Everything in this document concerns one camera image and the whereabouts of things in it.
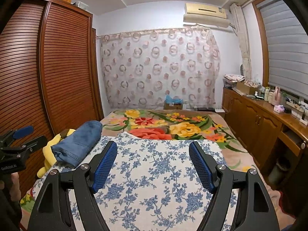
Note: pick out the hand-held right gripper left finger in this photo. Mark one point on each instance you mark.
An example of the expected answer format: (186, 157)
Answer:
(105, 166)

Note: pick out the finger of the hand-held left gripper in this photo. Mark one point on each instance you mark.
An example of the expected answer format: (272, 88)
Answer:
(22, 131)
(33, 143)

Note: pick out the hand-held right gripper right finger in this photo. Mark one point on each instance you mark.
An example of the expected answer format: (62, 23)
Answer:
(202, 167)

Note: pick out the blue denim pants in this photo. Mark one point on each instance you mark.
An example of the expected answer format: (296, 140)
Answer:
(77, 142)

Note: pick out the person's left hand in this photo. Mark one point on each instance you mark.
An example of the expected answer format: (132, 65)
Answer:
(14, 182)

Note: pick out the yellow plush toy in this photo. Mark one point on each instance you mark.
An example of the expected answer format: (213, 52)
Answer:
(48, 154)

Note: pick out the white blue-flowered quilt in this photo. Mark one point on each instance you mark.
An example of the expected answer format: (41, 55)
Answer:
(156, 173)

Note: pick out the floral blanket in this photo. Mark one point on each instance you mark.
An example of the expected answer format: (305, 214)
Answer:
(168, 125)

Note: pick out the black flat box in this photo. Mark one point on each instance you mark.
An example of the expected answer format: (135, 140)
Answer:
(205, 108)

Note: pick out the wooden sideboard cabinet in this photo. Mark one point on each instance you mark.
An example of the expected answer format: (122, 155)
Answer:
(250, 120)

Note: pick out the small cardboard box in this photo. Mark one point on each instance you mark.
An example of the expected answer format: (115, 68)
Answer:
(173, 106)

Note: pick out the blue plastic bag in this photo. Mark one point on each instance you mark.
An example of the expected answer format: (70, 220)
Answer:
(173, 99)

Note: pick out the grey trash bin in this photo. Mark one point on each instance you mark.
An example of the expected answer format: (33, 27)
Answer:
(278, 172)

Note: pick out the wooden louvered wardrobe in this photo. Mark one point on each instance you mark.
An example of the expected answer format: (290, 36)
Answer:
(65, 65)

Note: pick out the open cardboard box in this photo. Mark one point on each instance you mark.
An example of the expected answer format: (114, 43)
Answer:
(246, 87)

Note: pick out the stack of folded cloths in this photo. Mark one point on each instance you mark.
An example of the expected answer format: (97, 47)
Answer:
(233, 79)

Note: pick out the white bottles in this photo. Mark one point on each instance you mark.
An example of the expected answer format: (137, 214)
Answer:
(267, 95)

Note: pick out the pink tissue box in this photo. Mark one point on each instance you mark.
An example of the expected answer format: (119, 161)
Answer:
(279, 108)

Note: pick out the pink bottle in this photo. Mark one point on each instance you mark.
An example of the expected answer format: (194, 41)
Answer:
(276, 97)

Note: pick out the white power strip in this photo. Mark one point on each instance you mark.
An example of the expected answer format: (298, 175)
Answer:
(299, 116)

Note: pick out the cream window curtain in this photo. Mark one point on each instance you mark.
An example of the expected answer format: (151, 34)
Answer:
(244, 43)

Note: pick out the grey window blind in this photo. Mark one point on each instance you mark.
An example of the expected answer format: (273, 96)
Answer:
(286, 48)

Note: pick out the cream air conditioner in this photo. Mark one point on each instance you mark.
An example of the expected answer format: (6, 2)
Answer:
(207, 15)

